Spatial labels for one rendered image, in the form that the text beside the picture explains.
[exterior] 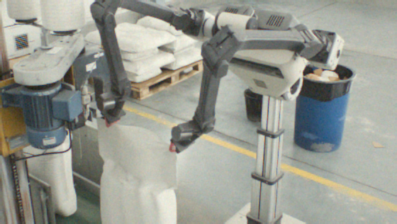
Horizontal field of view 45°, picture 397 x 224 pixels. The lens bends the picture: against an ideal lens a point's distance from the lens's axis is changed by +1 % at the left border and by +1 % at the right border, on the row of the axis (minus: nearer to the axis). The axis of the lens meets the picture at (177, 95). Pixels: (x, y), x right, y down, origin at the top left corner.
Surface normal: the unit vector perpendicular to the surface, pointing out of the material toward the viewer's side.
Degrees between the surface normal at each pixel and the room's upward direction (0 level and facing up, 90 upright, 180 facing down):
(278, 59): 40
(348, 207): 0
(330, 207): 0
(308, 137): 93
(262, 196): 90
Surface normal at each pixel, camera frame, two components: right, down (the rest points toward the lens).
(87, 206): -0.01, -0.92
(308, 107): -0.70, 0.33
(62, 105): -0.28, 0.38
